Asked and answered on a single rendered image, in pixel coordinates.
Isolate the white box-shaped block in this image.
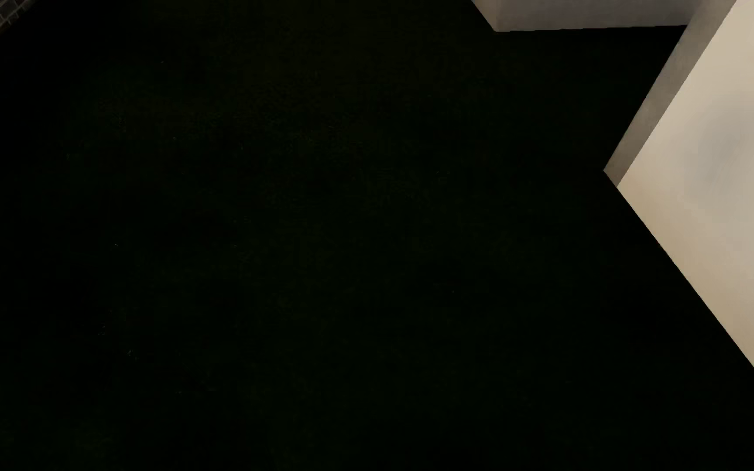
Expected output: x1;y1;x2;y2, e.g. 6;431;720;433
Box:
471;0;703;33

